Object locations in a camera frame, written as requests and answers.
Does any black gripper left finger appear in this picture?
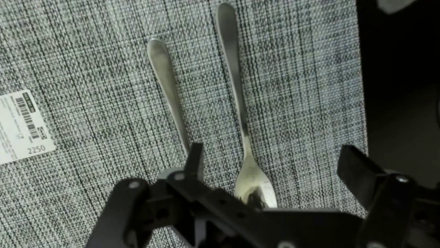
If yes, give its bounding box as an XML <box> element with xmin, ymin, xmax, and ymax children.
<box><xmin>85</xmin><ymin>144</ymin><xmax>362</xmax><ymax>248</ymax></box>

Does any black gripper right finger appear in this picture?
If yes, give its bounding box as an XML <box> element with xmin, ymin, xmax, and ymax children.
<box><xmin>337</xmin><ymin>145</ymin><xmax>440</xmax><ymax>248</ymax></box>

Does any silver fork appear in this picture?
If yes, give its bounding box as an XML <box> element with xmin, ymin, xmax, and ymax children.
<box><xmin>217</xmin><ymin>3</ymin><xmax>278</xmax><ymax>208</ymax></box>

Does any silver spoon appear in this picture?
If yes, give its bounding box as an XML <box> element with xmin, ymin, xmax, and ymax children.
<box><xmin>147</xmin><ymin>39</ymin><xmax>190</xmax><ymax>153</ymax></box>

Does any grey woven placemat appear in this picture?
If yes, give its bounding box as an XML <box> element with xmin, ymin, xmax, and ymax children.
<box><xmin>0</xmin><ymin>0</ymin><xmax>367</xmax><ymax>248</ymax></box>

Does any white barcode label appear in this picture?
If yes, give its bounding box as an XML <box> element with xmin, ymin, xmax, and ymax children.
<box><xmin>0</xmin><ymin>90</ymin><xmax>56</xmax><ymax>164</ymax></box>

